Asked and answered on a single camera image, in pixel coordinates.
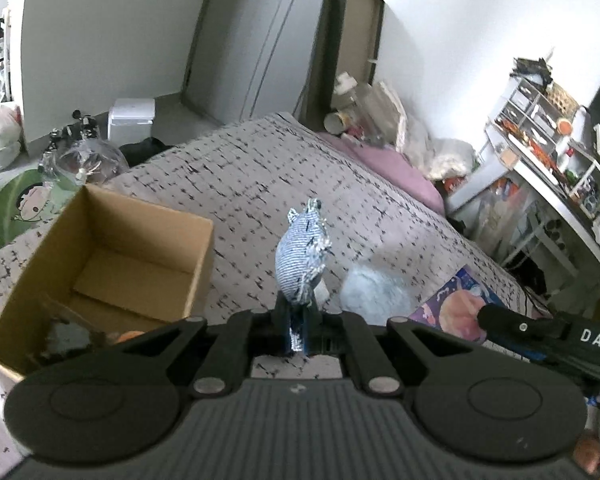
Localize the green cartoon cushion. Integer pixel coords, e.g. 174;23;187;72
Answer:
0;169;78;249

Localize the grey patterned bed blanket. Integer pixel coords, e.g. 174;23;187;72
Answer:
0;110;527;480

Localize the white cube appliance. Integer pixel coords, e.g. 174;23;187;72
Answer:
107;99;156;148

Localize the blue white knitted toy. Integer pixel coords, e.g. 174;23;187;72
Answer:
274;198;332;353

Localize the clear plastic bag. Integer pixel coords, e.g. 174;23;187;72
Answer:
38;138;130;186

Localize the pink pillow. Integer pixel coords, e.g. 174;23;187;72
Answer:
317;132;445;217

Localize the dark folded board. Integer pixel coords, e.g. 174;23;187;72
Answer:
299;0;385;131

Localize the brown cardboard box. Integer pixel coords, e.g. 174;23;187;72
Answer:
0;185;214;382

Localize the white cluttered desk shelf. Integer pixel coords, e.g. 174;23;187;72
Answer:
450;56;600;306

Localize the grey door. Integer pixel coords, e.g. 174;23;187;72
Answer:
182;0;335;124

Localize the fluffy grey pink plush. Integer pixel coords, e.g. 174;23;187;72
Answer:
339;264;419;326

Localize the paper cup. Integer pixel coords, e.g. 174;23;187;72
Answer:
323;110;353;136

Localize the illustrated purple picture book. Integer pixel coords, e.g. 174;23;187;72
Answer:
408;266;504;344

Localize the orange soft ball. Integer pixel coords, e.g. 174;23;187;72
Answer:
114;330;144;344

